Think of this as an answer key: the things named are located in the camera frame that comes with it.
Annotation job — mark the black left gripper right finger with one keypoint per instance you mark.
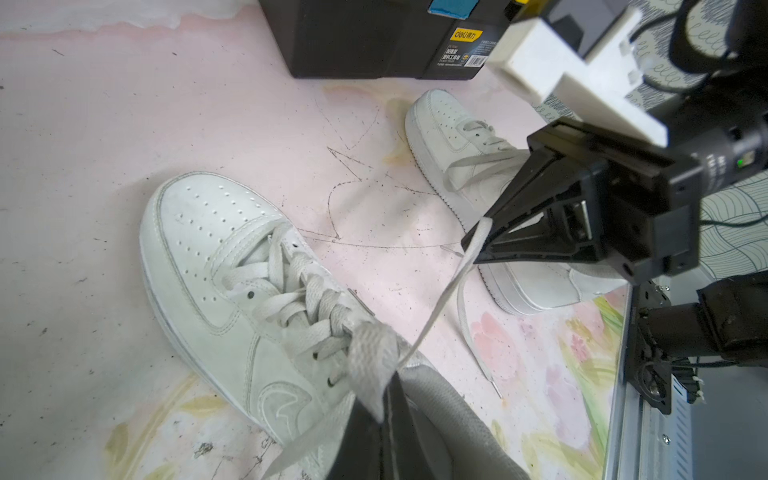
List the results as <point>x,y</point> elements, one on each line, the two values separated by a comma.
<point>403,455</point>

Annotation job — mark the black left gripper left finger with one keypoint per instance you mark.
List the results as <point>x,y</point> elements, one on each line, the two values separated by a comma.
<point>360,454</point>

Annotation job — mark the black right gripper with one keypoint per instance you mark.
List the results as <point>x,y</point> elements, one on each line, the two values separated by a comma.
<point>589,195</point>

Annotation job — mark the white sneaker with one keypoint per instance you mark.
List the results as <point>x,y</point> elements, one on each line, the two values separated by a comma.
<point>248,304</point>
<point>469,167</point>

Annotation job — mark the yellow black plastic toolbox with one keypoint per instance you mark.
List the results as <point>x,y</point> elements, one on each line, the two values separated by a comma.
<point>377,39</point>

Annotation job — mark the pink floral table mat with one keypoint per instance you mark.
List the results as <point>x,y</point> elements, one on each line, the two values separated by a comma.
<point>93,123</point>

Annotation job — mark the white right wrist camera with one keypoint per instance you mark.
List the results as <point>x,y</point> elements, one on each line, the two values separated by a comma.
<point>534,62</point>

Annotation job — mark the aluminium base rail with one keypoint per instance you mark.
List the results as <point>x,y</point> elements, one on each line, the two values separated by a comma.
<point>691,394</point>

